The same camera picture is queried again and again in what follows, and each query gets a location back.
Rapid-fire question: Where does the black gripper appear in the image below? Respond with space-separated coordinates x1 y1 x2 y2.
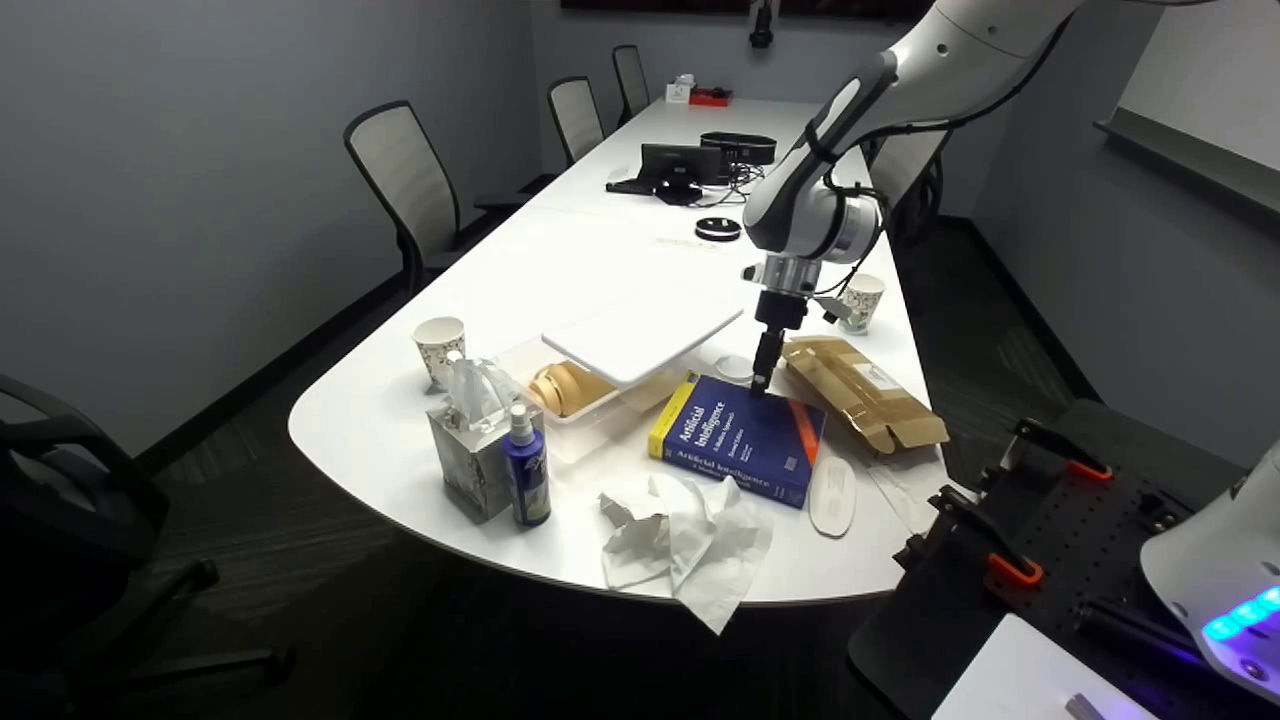
747 252 825 394

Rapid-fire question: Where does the blue book with yellow spine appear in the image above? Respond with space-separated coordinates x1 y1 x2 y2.
645 370 832 511

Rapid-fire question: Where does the open brown cardboard box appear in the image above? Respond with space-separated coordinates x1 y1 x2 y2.
775 333 950 458

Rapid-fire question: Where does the patterned white paper cup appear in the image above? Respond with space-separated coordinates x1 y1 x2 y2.
841 269 893 335

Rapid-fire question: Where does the white styrofoam takeout container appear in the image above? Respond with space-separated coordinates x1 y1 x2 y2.
510 291 747 432

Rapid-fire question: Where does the crumpled white tissue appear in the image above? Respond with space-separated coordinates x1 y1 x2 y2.
590 472 775 641

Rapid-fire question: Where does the bread in takeout container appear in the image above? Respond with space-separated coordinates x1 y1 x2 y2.
526 354 618 419

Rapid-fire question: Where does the blue-labelled spray bottle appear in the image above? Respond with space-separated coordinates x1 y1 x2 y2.
501 394 557 531

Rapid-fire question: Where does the black orange clamp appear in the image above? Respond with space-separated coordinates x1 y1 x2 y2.
929 481 1048 596
995 414 1119 488

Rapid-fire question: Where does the grey tissue box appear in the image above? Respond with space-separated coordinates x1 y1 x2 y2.
424 348 523 526

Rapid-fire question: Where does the plain white paper cup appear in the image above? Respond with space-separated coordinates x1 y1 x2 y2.
407 312 471 394

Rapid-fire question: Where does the black robot mounting cart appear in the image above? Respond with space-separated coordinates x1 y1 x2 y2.
848 394 1280 720

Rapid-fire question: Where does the white sheet on cart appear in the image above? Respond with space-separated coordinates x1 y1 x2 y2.
929 607 1164 720

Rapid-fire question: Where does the large grey mesh chair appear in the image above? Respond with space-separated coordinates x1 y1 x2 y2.
339 97 486 291

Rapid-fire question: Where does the black armrest office chair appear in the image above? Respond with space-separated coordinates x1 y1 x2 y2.
0 370 291 720

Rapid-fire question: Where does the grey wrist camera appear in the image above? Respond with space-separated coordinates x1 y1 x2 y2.
811 283 859 335

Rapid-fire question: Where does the black hanging camera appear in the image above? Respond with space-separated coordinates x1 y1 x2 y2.
743 0 781 51

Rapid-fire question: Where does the black wall screen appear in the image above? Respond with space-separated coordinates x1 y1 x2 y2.
557 0 937 25

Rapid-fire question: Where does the wall whiteboard with tray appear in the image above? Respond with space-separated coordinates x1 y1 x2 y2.
1090 0 1280 223

